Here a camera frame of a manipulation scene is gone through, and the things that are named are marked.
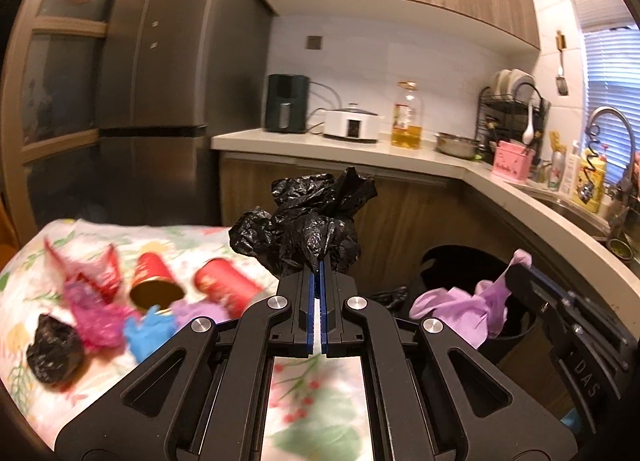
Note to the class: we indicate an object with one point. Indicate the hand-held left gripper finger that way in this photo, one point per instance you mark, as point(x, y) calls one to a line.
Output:
point(314, 313)
point(325, 313)

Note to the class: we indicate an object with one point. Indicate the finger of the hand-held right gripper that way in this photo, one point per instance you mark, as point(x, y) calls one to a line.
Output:
point(552, 283)
point(520, 286)

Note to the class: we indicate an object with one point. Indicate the black trash bin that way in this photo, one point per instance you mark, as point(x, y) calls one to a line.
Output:
point(450, 266)

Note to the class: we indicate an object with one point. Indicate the black plastic bag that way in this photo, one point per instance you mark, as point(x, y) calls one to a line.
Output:
point(310, 221)
point(52, 353)

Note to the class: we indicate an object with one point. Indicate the pink plastic bag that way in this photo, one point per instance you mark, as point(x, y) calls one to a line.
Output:
point(97, 323)

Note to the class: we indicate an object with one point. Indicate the small steel bowl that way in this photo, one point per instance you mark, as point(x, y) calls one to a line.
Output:
point(621, 248)

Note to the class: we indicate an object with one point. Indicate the steel kitchen sink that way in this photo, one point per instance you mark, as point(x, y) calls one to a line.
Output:
point(570, 208)

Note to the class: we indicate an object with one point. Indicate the yellow detergent bottle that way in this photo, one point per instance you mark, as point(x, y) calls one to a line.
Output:
point(590, 191)

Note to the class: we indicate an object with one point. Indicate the silver drink can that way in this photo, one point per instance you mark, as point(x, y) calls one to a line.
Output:
point(555, 171)

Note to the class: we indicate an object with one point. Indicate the white soap bottle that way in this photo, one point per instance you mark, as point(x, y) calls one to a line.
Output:
point(569, 171)

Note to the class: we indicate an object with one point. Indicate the pink utensil holder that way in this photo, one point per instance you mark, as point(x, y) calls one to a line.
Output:
point(512, 161)

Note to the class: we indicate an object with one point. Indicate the wooden base cabinet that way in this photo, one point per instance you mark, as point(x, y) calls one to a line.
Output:
point(415, 211)

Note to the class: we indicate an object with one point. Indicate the white plastic spoon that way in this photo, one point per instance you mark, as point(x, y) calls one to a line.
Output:
point(528, 131)

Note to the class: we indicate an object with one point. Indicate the steel mixing bowl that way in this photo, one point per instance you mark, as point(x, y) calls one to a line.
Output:
point(456, 145)

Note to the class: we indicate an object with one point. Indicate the floral tablecloth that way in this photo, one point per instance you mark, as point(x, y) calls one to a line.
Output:
point(175, 243)

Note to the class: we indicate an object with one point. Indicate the red paper cup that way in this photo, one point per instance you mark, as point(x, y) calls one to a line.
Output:
point(152, 276)

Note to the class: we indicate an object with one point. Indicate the blue rubber glove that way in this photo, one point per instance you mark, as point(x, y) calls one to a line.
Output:
point(147, 336)

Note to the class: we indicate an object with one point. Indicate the steel kitchen faucet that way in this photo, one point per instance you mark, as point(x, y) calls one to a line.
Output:
point(607, 113)

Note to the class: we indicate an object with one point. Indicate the white rice cooker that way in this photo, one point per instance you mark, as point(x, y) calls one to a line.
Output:
point(352, 125)

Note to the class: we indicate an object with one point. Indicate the cooking oil bottle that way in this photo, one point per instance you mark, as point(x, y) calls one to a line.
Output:
point(406, 126)

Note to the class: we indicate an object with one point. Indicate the hanging metal spatula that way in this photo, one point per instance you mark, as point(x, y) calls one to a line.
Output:
point(562, 83)

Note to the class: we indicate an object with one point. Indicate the white plate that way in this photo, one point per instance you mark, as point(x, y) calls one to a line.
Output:
point(499, 83)
point(521, 78)

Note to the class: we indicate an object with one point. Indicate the dark green air fryer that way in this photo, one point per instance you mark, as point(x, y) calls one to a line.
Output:
point(286, 101)

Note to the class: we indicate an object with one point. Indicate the red snack wrapper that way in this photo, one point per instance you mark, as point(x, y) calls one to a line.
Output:
point(102, 276)

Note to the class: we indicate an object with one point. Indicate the window blinds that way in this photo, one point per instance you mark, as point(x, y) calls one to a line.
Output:
point(612, 76)

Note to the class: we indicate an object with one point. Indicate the grey steel refrigerator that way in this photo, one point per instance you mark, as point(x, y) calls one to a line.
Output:
point(165, 66)

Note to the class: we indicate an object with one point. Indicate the wooden glass-panel door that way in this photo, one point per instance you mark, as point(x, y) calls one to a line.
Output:
point(55, 81)

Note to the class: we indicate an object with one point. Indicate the dark wall socket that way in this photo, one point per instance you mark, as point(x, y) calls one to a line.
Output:
point(313, 41)

